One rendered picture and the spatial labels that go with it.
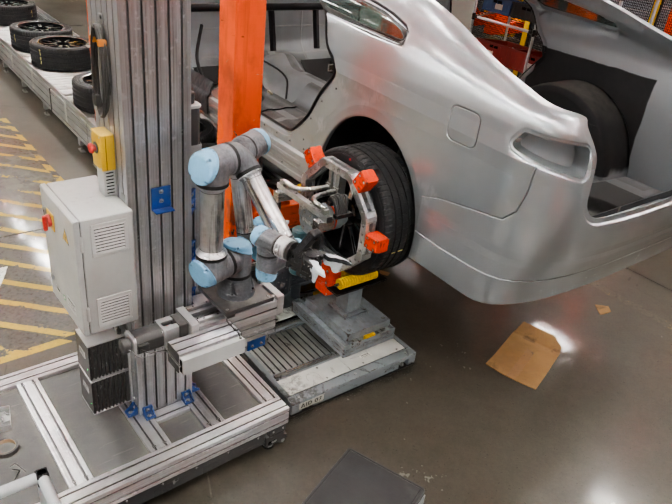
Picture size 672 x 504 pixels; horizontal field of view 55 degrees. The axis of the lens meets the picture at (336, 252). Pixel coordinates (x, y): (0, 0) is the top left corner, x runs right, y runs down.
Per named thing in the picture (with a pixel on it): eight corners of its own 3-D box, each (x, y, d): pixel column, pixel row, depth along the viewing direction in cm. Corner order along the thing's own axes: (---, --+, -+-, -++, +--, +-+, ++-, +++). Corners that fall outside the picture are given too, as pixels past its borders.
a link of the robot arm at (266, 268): (287, 275, 231) (290, 248, 226) (266, 287, 223) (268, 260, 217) (271, 266, 235) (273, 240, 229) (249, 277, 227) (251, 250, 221)
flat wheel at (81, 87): (161, 101, 627) (160, 77, 615) (126, 121, 571) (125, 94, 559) (98, 89, 637) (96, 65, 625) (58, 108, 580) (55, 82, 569)
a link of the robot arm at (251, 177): (234, 143, 240) (295, 261, 242) (212, 150, 232) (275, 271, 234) (252, 130, 232) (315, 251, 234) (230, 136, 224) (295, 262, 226)
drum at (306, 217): (347, 231, 325) (350, 206, 318) (312, 240, 313) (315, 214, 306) (331, 219, 334) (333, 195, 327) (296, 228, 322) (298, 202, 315)
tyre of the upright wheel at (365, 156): (369, 280, 362) (442, 240, 308) (335, 291, 349) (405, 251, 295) (326, 174, 372) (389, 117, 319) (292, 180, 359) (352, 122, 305)
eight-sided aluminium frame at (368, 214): (367, 285, 321) (382, 184, 295) (356, 288, 318) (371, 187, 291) (305, 237, 357) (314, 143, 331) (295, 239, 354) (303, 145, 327)
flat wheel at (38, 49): (54, 52, 734) (52, 31, 722) (108, 62, 725) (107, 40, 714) (18, 65, 677) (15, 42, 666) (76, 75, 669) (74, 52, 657)
